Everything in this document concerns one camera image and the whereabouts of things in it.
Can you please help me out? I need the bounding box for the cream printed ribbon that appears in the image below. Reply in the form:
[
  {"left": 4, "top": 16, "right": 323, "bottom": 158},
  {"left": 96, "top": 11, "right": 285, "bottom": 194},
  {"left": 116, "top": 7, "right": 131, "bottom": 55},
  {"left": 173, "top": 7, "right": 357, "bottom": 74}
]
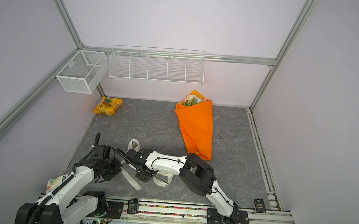
[{"left": 121, "top": 138, "right": 174, "bottom": 190}]

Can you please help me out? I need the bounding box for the orange wrapping paper sheet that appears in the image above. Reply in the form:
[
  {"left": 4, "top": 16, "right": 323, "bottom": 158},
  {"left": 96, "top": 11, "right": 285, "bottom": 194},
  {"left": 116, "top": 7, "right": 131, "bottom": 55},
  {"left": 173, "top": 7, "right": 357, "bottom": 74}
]
[{"left": 174, "top": 90, "right": 214, "bottom": 160}]

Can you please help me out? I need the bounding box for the white fake rose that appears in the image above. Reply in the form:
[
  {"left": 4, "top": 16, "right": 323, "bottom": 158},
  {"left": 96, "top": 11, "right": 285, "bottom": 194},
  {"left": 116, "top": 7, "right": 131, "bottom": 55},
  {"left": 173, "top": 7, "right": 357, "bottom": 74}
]
[{"left": 181, "top": 95, "right": 205, "bottom": 106}]

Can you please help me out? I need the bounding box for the cream fake rose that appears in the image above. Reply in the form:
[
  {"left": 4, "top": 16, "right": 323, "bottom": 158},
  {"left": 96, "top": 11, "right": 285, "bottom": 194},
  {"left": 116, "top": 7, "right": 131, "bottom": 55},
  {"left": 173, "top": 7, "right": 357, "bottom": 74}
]
[{"left": 184, "top": 94, "right": 203, "bottom": 105}]

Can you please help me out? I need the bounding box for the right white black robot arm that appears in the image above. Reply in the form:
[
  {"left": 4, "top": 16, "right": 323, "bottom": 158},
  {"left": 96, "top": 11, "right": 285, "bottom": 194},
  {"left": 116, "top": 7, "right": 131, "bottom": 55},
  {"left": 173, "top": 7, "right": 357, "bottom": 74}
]
[{"left": 121, "top": 149, "right": 239, "bottom": 223}]

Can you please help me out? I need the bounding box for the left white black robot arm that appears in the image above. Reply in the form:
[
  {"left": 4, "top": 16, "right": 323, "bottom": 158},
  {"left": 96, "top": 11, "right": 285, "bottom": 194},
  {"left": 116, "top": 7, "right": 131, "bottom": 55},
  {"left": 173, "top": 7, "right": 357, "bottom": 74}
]
[{"left": 14, "top": 158, "right": 121, "bottom": 224}]

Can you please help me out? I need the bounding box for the colourful tissue pack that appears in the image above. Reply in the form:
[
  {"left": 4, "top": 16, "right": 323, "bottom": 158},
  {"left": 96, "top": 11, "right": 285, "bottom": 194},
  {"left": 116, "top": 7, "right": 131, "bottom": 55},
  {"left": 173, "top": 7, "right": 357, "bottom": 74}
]
[{"left": 46, "top": 174, "right": 69, "bottom": 194}]

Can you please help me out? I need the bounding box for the yellow snack bag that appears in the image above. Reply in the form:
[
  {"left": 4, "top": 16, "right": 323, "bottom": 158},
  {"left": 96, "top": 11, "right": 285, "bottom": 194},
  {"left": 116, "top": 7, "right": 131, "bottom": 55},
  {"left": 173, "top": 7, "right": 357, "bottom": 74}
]
[{"left": 93, "top": 96, "right": 124, "bottom": 116}]

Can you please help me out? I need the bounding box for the white mesh box basket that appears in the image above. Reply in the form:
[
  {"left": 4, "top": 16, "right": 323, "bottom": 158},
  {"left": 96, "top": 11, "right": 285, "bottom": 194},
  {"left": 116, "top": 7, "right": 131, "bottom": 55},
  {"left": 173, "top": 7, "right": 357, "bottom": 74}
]
[{"left": 57, "top": 50, "right": 109, "bottom": 94}]

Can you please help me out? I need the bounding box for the black labelled box right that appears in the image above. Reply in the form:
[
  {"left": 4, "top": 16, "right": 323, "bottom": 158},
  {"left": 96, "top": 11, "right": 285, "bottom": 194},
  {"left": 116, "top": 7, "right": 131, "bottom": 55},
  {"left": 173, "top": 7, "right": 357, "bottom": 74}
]
[{"left": 253, "top": 199, "right": 267, "bottom": 214}]

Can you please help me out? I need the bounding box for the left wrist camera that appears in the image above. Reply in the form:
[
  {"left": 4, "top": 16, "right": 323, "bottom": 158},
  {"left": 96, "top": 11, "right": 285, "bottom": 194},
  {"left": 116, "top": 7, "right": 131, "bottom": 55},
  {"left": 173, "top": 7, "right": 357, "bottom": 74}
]
[{"left": 91, "top": 144, "right": 111, "bottom": 161}]

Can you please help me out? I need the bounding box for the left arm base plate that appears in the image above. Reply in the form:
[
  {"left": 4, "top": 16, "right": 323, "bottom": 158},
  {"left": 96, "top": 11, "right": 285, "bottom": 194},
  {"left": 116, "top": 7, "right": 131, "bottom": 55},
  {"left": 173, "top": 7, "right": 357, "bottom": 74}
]
[{"left": 87, "top": 201, "right": 124, "bottom": 219}]

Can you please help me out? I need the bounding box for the black box on rail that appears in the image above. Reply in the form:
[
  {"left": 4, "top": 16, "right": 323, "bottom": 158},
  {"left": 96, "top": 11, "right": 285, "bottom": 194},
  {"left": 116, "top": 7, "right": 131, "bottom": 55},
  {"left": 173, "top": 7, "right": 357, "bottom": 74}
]
[{"left": 127, "top": 199, "right": 139, "bottom": 215}]

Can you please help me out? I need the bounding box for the white wire shelf basket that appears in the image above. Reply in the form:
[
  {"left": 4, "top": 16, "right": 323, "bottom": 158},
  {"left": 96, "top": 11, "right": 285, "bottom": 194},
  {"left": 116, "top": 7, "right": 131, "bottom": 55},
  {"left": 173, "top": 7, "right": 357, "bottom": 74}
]
[{"left": 108, "top": 45, "right": 205, "bottom": 85}]

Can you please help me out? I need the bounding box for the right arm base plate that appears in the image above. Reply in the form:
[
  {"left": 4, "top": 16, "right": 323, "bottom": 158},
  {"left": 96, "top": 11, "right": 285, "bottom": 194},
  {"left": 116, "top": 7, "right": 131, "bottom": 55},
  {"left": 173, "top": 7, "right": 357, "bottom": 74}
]
[{"left": 206, "top": 208, "right": 249, "bottom": 224}]

